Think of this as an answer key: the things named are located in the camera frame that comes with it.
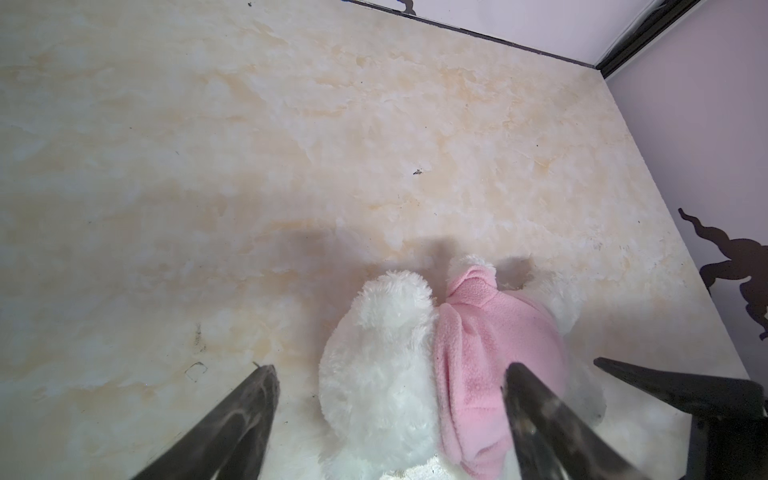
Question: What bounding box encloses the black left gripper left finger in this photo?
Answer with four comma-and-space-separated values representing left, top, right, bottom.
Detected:
135, 365, 280, 479

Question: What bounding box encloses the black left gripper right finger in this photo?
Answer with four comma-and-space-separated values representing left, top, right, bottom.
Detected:
502, 363, 645, 479

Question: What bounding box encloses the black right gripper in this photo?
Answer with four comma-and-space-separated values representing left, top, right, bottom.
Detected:
593, 357, 767, 480

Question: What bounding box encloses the pink teddy hoodie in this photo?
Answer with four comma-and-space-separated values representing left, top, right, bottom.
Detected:
433, 258, 568, 479

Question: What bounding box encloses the white teddy bear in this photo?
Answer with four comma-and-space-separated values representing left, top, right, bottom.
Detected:
319, 255, 606, 479

